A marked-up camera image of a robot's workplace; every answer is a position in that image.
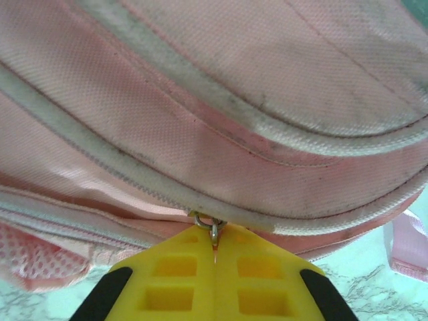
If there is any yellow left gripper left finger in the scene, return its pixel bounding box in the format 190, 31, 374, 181
68, 228, 215, 321

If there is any pink student backpack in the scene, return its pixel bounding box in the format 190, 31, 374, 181
0, 0, 428, 295

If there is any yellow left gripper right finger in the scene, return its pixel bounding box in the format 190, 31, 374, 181
213, 225, 358, 321

